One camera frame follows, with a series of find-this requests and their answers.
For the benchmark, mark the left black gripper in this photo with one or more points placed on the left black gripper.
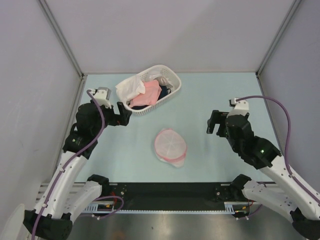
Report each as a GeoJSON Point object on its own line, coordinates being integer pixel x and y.
{"type": "Point", "coordinates": [122, 119]}

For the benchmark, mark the white object bottom left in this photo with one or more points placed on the white object bottom left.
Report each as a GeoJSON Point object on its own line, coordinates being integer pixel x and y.
{"type": "Point", "coordinates": [14, 223]}

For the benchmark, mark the white bra from bag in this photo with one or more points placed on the white bra from bag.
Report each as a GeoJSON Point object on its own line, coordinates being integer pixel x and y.
{"type": "Point", "coordinates": [130, 88]}

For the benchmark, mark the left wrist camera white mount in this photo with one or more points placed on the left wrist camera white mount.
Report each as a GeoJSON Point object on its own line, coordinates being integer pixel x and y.
{"type": "Point", "coordinates": [102, 96]}

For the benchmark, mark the left aluminium corner post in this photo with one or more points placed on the left aluminium corner post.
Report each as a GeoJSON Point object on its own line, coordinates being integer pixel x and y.
{"type": "Point", "coordinates": [53, 23]}

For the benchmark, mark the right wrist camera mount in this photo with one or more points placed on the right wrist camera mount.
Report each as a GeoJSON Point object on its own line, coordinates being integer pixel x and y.
{"type": "Point", "coordinates": [239, 107]}

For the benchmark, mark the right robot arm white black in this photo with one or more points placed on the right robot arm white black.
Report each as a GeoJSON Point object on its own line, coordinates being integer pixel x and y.
{"type": "Point", "coordinates": [299, 204]}

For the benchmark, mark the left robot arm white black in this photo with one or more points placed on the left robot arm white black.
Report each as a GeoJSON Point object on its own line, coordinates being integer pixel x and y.
{"type": "Point", "coordinates": [55, 213]}

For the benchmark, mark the white cable duct strip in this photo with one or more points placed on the white cable duct strip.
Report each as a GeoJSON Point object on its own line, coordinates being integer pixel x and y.
{"type": "Point", "coordinates": [227, 209]}

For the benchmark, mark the pink mesh laundry bag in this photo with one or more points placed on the pink mesh laundry bag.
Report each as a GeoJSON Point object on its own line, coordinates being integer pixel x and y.
{"type": "Point", "coordinates": [170, 147]}

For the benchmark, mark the dark blue bra in basket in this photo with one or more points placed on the dark blue bra in basket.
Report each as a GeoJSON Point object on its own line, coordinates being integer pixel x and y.
{"type": "Point", "coordinates": [164, 92]}

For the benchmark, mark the white plastic perforated basket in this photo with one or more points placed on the white plastic perforated basket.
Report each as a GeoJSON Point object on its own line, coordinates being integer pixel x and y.
{"type": "Point", "coordinates": [168, 73]}

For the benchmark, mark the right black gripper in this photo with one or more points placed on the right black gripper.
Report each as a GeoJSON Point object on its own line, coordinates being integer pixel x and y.
{"type": "Point", "coordinates": [217, 117]}

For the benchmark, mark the white bra in basket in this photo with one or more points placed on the white bra in basket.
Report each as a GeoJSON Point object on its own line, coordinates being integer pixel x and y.
{"type": "Point", "coordinates": [162, 80]}

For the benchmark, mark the aluminium corner post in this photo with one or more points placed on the aluminium corner post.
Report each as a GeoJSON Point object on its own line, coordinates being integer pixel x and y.
{"type": "Point", "coordinates": [53, 23]}
{"type": "Point", "coordinates": [279, 34]}

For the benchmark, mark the right aluminium corner post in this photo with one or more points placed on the right aluminium corner post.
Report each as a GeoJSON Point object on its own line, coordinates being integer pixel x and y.
{"type": "Point", "coordinates": [279, 34]}

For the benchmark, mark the pink bra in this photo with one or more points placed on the pink bra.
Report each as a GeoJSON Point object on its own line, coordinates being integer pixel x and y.
{"type": "Point", "coordinates": [150, 97]}

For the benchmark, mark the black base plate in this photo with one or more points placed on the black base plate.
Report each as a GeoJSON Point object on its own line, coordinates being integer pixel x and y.
{"type": "Point", "coordinates": [173, 196]}

